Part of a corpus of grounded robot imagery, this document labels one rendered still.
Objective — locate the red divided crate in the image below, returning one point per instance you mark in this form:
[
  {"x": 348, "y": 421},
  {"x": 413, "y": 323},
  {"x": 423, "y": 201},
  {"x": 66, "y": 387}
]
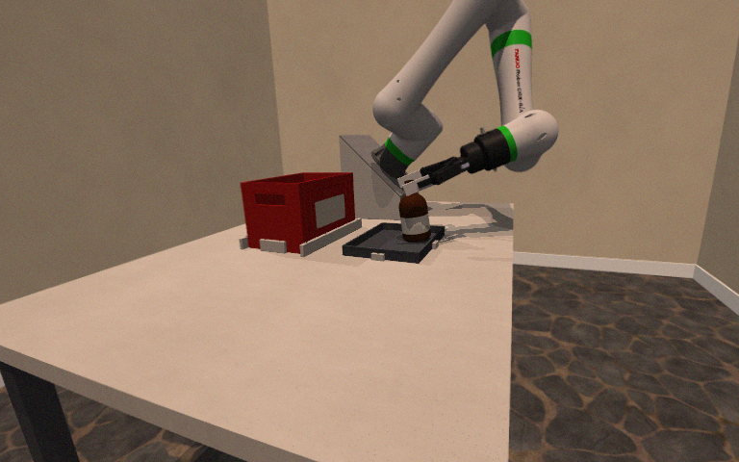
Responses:
[{"x": 312, "y": 208}]

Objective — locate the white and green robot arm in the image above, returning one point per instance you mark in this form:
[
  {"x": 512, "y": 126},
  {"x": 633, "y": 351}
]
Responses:
[{"x": 414, "y": 127}]

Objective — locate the brown bottle with white label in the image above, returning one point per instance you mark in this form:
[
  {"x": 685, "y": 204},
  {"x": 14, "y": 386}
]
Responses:
[{"x": 414, "y": 218}]

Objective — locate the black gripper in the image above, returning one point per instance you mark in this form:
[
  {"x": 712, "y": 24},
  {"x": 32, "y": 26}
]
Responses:
[{"x": 444, "y": 170}]

